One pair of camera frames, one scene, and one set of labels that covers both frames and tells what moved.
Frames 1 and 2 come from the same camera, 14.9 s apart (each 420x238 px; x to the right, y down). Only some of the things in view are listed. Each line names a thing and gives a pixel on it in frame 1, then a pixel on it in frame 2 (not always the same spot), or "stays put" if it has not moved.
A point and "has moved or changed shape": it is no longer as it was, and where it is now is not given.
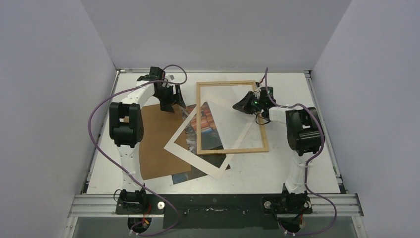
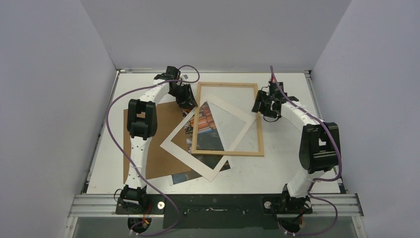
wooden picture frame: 199,151 has moved or changed shape
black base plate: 217,211 stays put
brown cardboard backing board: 159,127 stays put
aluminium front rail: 104,206 stays put
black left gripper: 174,99 to 187,99
